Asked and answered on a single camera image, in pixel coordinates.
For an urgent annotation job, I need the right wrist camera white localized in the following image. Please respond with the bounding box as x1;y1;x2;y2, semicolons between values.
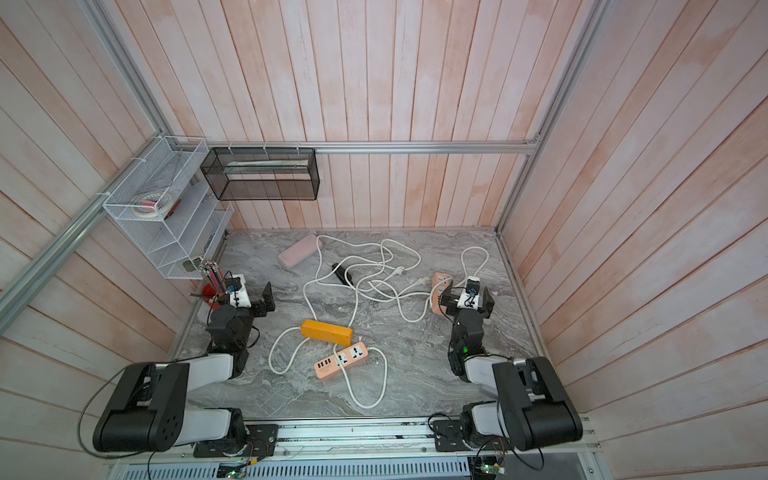
457;276;481;310

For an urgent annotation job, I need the yellow power strip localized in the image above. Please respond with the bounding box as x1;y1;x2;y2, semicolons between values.
300;320;354;347

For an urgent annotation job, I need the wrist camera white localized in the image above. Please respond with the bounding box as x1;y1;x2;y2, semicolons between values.
457;276;481;310
225;274;252;308

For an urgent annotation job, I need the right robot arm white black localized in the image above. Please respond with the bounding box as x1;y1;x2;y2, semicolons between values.
438;277;583;451

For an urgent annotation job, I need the pink power strip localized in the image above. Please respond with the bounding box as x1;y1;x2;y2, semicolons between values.
430;272;452;316
314;342;369;381

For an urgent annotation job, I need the white cord of right strip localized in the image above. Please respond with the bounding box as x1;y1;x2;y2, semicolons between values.
314;234;490;323

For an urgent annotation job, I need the pink power strip front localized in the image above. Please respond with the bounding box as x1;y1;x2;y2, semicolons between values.
314;342;369;381

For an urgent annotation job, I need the black mesh basket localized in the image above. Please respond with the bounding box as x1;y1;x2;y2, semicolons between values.
201;147;320;201

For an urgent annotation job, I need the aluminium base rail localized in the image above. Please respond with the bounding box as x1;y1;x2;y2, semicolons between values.
112;416;603;465

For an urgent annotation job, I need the pink power strip right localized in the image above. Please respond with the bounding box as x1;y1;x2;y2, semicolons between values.
430;272;452;316

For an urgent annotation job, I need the red pencil cup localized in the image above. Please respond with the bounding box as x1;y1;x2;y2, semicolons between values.
198;260;229;310

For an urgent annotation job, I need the white cord of yellow strip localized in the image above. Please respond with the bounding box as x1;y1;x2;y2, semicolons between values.
267;287;385;376

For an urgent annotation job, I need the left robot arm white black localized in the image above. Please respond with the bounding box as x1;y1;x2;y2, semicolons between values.
92;275;275;458

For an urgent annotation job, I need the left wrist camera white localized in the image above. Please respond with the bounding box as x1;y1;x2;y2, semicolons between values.
225;274;252;308

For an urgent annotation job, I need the tape roll in rack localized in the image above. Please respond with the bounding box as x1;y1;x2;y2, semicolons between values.
131;191;173;219

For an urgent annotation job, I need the black remote control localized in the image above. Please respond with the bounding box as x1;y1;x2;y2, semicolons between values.
332;263;353;286

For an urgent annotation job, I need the white cord of front strip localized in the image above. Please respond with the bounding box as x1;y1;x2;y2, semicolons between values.
332;344;389;411

